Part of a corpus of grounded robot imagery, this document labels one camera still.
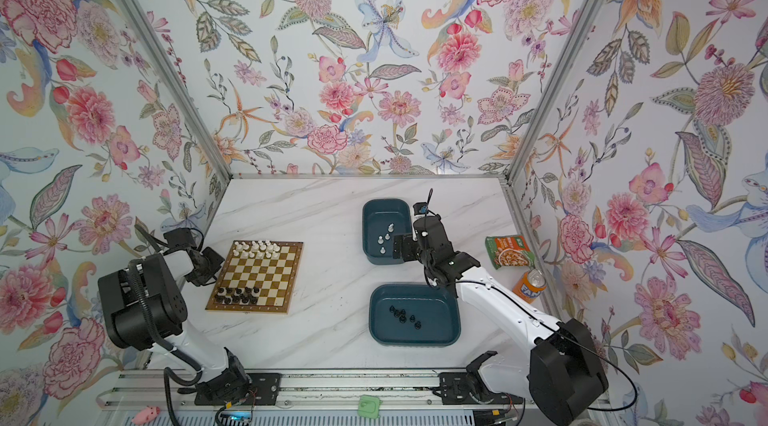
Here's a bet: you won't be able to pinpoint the wooden chess board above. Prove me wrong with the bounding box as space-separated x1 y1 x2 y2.
206 240 304 314

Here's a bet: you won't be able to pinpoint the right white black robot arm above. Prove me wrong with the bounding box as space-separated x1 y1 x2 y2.
393 202 609 425

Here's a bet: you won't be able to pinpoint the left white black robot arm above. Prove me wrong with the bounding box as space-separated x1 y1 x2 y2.
97 227 254 406

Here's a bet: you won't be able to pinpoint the black chess pieces on board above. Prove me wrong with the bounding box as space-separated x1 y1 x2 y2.
214 287 260 306

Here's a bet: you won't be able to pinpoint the white chess pieces on board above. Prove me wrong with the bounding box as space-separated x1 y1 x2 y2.
232 241 282 259

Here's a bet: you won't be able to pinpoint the black chess pieces in bin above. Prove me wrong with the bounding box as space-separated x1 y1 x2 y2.
389 306 422 330

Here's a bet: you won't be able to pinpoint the far teal plastic bin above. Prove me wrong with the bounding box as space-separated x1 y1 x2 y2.
362 198 412 266

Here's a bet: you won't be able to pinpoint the teal plastic bin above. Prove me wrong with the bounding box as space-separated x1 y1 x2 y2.
362 198 412 266
368 283 461 347

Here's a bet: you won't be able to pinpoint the near teal plastic bin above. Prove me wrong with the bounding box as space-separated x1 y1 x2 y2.
368 283 461 347

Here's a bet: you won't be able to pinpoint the green snack packet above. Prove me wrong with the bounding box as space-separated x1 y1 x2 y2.
485 235 535 269

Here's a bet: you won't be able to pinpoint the orange soda can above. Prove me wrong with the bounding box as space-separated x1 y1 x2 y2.
512 269 547 304

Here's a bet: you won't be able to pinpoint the pink toy pig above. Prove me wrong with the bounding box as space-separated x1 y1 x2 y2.
131 406 161 426

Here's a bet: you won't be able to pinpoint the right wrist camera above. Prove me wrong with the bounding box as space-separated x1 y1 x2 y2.
413 202 429 216

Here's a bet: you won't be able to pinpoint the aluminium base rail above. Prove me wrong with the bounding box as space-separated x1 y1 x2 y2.
95 368 613 412

